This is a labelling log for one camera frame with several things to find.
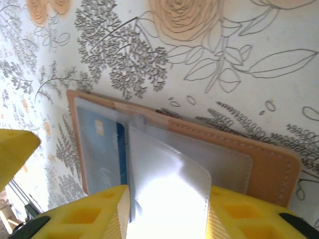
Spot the blue credit card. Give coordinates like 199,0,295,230
76,106,120,195

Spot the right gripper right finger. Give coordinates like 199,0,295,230
204,185,319,239

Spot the tan leather card holder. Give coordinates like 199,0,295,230
66,89,302,239

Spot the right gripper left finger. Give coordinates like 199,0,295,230
13,184,131,239

